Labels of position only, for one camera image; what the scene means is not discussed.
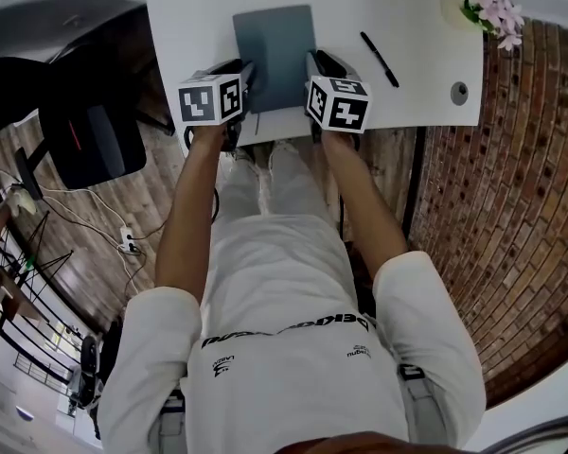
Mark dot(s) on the white vase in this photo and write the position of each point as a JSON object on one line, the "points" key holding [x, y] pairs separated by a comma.
{"points": [[452, 7]]}

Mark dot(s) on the black pen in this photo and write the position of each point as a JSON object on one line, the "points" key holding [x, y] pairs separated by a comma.
{"points": [[379, 59]]}

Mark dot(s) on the white shoe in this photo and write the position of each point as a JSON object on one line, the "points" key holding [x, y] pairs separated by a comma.
{"points": [[23, 201]]}

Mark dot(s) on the black office chair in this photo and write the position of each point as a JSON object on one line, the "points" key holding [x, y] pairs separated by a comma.
{"points": [[90, 135]]}

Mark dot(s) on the person's left forearm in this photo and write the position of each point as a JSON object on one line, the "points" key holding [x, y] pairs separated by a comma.
{"points": [[184, 215]]}

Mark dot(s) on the person's right forearm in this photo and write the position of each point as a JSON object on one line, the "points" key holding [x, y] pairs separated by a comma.
{"points": [[364, 206]]}

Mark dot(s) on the white power strip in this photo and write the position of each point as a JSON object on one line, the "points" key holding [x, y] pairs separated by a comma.
{"points": [[128, 239]]}

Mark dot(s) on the pink flower bunch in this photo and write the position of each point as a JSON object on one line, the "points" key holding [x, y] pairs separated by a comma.
{"points": [[494, 5]]}

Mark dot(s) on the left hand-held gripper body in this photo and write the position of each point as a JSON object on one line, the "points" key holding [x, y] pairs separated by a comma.
{"points": [[208, 102]]}

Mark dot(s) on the black metal railing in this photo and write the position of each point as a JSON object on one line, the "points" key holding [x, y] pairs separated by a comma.
{"points": [[14, 338]]}

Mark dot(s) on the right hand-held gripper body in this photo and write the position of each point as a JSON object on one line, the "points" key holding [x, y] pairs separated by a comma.
{"points": [[341, 109]]}

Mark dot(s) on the person's white shirt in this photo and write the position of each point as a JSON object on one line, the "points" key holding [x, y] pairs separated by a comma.
{"points": [[289, 301]]}

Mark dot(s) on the white desk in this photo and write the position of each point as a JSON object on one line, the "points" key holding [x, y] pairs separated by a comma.
{"points": [[194, 26]]}

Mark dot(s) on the person's light trousers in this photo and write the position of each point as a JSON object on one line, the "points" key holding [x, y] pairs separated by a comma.
{"points": [[284, 187]]}

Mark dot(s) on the grey notebook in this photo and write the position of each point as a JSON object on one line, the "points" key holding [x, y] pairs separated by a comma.
{"points": [[277, 45]]}

